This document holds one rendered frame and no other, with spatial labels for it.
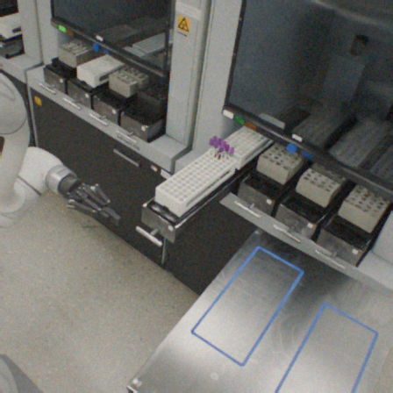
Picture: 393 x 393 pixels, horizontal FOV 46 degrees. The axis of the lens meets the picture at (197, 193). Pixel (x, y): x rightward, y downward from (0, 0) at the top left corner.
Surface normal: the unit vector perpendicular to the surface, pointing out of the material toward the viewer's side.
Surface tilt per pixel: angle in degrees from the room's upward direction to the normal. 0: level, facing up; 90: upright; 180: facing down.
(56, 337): 0
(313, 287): 0
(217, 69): 90
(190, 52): 90
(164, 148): 0
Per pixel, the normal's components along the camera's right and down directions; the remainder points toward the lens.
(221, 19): -0.62, 0.48
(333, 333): 0.11, -0.73
